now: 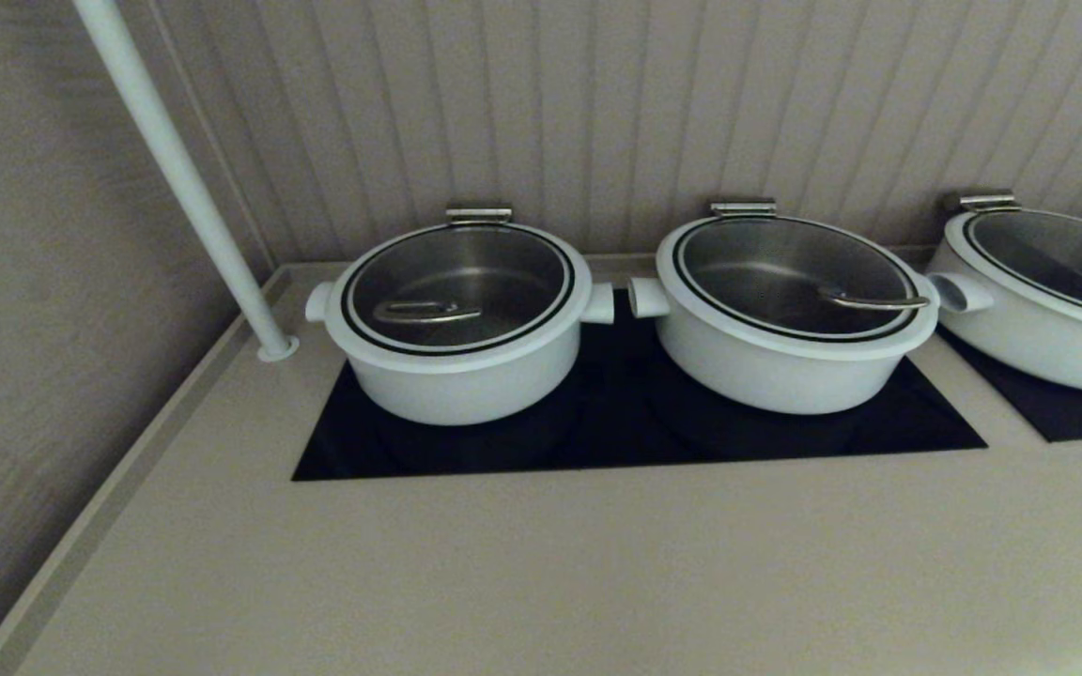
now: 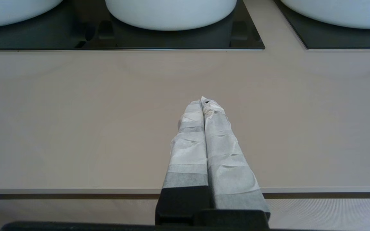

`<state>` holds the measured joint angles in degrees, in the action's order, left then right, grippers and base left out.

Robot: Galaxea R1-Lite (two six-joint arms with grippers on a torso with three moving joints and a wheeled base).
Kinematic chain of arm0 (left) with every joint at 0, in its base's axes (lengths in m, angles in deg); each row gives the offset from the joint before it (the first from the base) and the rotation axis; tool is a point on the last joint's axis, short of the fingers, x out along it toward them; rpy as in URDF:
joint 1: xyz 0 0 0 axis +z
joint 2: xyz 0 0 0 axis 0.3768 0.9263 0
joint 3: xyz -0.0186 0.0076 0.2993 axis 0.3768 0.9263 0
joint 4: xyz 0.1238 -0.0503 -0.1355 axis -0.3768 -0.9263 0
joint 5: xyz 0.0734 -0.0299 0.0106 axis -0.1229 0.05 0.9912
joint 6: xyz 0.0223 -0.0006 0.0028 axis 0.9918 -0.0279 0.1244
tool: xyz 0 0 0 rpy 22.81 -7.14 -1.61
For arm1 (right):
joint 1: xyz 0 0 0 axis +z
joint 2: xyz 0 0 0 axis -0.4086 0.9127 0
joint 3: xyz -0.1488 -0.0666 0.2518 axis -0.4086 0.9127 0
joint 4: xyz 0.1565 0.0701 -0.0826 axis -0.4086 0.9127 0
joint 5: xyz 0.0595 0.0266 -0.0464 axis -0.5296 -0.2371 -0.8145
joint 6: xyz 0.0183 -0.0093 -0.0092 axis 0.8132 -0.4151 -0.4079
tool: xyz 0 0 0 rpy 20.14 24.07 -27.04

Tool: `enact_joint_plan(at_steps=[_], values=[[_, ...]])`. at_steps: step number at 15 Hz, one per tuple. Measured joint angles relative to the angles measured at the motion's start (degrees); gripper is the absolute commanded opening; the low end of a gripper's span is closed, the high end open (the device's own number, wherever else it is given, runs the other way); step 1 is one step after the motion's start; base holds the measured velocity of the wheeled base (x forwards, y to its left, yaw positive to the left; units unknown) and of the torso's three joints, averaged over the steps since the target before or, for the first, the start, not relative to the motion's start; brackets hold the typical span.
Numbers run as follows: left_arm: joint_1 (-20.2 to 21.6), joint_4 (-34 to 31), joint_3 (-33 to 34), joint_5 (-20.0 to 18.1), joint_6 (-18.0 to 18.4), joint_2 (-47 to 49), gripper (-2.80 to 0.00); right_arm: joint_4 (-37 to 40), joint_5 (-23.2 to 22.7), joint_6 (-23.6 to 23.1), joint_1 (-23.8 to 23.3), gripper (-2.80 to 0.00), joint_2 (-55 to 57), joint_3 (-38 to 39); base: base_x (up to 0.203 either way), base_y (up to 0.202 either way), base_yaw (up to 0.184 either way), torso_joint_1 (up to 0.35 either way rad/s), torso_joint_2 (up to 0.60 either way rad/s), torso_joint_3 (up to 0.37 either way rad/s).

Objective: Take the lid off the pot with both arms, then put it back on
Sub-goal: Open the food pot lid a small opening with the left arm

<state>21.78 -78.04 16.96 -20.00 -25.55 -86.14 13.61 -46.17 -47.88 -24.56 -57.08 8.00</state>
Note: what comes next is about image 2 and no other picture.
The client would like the narrow black glass cooktop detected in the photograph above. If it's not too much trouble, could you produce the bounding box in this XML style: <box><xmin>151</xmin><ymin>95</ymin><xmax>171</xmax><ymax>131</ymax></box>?
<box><xmin>273</xmin><ymin>0</ymin><xmax>370</xmax><ymax>49</ymax></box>

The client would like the white pot, steel inner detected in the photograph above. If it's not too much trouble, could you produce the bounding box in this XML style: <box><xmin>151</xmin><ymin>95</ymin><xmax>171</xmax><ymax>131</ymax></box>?
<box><xmin>105</xmin><ymin>0</ymin><xmax>237</xmax><ymax>31</ymax></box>
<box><xmin>0</xmin><ymin>0</ymin><xmax>63</xmax><ymax>29</ymax></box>
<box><xmin>281</xmin><ymin>0</ymin><xmax>370</xmax><ymax>29</ymax></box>

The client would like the wide black glass cooktop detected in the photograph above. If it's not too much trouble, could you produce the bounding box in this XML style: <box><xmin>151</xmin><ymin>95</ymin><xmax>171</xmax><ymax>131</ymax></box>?
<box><xmin>0</xmin><ymin>0</ymin><xmax>265</xmax><ymax>51</ymax></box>

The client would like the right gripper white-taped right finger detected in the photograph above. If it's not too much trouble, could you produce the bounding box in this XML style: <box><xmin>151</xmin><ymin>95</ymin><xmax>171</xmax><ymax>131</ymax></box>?
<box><xmin>201</xmin><ymin>96</ymin><xmax>270</xmax><ymax>222</ymax></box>

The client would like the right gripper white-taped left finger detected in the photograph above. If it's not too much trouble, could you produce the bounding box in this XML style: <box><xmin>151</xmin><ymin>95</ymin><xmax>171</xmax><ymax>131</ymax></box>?
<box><xmin>155</xmin><ymin>100</ymin><xmax>212</xmax><ymax>225</ymax></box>

